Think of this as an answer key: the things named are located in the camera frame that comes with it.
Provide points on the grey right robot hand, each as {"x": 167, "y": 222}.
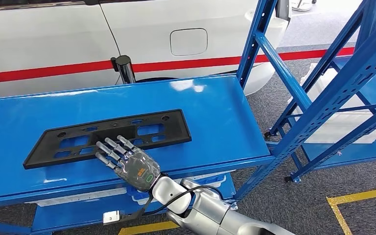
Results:
{"x": 136, "y": 168}

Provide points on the black plastic plate frame part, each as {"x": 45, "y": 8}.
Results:
{"x": 176, "y": 129}

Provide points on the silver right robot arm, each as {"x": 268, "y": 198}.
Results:
{"x": 207, "y": 207}

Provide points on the blue metal shelf rack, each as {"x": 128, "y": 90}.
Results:
{"x": 207, "y": 123}
{"x": 353, "y": 150}

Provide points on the blue plastic storage bin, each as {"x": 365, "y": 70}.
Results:
{"x": 133, "y": 191}

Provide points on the white plastic storage bin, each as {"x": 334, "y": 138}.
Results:
{"x": 207, "y": 176}
{"x": 77, "y": 197}
{"x": 340, "y": 126}
{"x": 142, "y": 200}

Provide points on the red barrier belt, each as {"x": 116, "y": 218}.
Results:
{"x": 45, "y": 72}
{"x": 191, "y": 63}

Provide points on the white car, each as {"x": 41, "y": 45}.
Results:
{"x": 45, "y": 39}

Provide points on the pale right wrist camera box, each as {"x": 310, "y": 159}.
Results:
{"x": 111, "y": 217}

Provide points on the chrome stanchion post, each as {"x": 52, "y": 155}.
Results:
{"x": 124, "y": 69}

